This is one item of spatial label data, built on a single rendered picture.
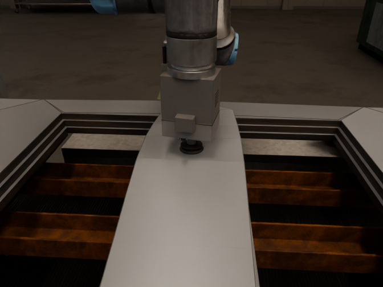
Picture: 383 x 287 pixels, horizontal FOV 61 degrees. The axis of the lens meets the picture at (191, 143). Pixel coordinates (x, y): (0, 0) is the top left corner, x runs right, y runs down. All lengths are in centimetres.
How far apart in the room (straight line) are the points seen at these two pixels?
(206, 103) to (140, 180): 16
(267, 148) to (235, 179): 58
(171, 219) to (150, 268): 7
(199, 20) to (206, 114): 14
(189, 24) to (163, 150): 22
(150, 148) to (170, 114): 9
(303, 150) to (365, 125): 28
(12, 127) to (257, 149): 70
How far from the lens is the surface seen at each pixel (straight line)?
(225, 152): 56
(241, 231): 45
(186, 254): 43
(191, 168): 52
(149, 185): 50
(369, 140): 81
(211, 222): 45
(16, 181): 73
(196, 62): 48
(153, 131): 65
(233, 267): 42
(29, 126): 86
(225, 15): 109
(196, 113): 51
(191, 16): 46
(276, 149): 108
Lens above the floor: 121
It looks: 29 degrees down
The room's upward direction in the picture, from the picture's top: straight up
